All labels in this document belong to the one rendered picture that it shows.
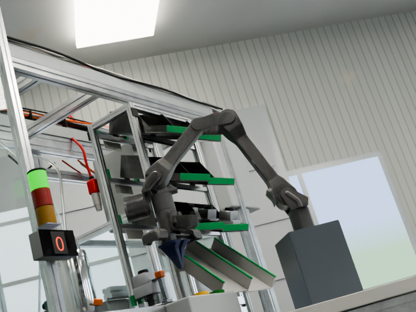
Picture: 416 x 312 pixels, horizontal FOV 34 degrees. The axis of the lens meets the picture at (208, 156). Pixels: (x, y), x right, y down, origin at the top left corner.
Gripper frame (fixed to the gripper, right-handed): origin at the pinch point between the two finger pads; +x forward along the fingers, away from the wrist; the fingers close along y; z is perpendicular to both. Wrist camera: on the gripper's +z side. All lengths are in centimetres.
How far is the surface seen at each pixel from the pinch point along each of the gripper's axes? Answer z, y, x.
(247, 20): -110, 329, -236
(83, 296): -89, 53, -12
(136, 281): -13.3, -2.7, 2.5
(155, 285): -9.0, -0.7, 5.0
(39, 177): -20.9, -21.3, -29.1
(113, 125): -28, 23, -54
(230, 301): 12.9, -1.5, 15.8
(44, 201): -21.1, -21.4, -22.5
